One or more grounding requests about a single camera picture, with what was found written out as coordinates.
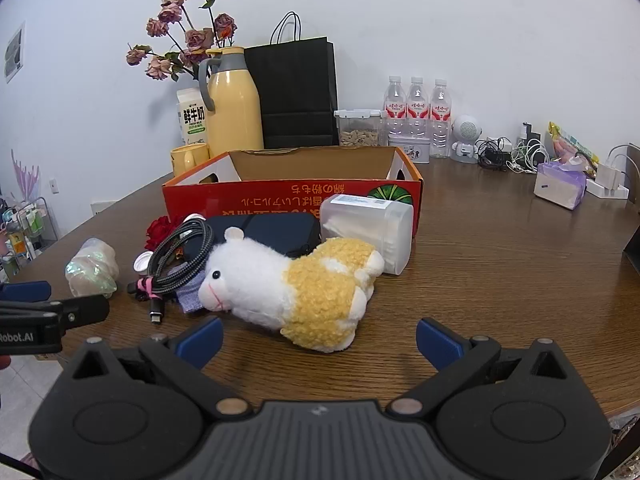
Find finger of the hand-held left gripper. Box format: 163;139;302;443
49;294;111;330
0;281;53;304

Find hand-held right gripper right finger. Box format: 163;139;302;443
385;317;571;418

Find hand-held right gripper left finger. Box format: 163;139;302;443
62;316;256;418

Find purple cloth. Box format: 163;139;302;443
165;265;211;315

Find iridescent white bundle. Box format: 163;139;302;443
65;238;121;298

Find black braided cable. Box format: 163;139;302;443
127;220;215;326

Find white yellow plush sheep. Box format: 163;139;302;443
197;226;386;352

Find translucent cotton swab box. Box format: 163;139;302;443
318;193;415;276

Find red cardboard box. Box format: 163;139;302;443
161;146;425;239

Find metal storage rack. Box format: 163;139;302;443
0;195;61;283

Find red fabric rose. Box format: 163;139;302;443
144;216;187;252

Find purple feather decoration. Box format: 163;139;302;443
11;149;41;202

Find dark blue pouch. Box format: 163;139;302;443
187;212;322;261

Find yellow mug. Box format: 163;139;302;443
170;143;211;177

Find white printed tin box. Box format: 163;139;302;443
387;133;431;165

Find purple tissue pack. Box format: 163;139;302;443
533;156;588;211

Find white robot toy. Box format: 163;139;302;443
450;114;484;163

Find dark flat object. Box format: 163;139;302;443
621;222;640;263

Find white milk carton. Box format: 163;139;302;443
176;87;210;147

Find clear seed container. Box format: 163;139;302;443
334;109;383;148

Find clear water bottle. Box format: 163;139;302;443
429;78;452;159
406;77;430;137
384;76;407;136

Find white power strip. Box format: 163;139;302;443
585;177;630;202

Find yellow thermos jug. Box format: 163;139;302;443
198;46;265;158

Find yellow snack packet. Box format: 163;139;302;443
547;121;600;177

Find white charger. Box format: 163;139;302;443
597;161;621;191

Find black paper bag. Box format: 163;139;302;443
244;11;340;150

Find dried pink rose bouquet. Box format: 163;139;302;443
125;0;238;82

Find black tangled cables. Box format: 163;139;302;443
475;136;513;171

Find white tangled cables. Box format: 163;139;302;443
505;140;551;175

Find wall poster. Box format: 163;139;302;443
4;21;26;84

